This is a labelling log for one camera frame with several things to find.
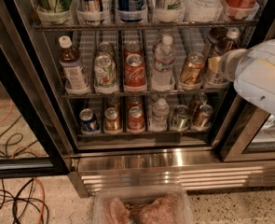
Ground open glass fridge door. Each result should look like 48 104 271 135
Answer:
0 25 70 180

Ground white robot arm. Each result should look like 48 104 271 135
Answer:
209 39 275 116

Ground black cables on floor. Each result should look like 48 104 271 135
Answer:
0 178 49 224

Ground orange cable on floor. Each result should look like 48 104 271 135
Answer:
31 177 47 224

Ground rear white green can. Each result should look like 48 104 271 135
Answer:
98 42 115 58

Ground silver green can bottom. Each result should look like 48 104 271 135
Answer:
171 105 190 132

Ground small water bottle bottom shelf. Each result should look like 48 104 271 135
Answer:
151 98 169 132

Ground rear red cola can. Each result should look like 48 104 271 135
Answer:
123 41 143 58

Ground white green soda can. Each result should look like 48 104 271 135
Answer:
94 55 117 88

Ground rear gold can bottom right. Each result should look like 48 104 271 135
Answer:
189 92 208 115

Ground gold soda can middle shelf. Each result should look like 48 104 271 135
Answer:
180 52 205 85

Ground gold can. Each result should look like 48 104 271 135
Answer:
192 105 213 130
104 107 122 131
189 92 208 115

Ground clear water bottle middle shelf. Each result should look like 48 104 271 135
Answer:
152 35 175 86

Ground red Coca-Cola can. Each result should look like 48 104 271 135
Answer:
124 54 145 87

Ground stainless steel fridge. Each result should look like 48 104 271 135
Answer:
0 0 275 197

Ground red can bottom shelf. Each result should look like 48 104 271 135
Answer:
128 106 144 131

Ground gold can bottom left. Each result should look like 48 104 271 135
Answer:
104 107 122 131

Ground blue Pepsi can bottom shelf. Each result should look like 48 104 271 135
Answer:
79 108 99 133

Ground left tea bottle white cap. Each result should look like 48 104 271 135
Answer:
59 35 88 91

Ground clear plastic bin with cloth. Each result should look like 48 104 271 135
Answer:
93 184 193 224

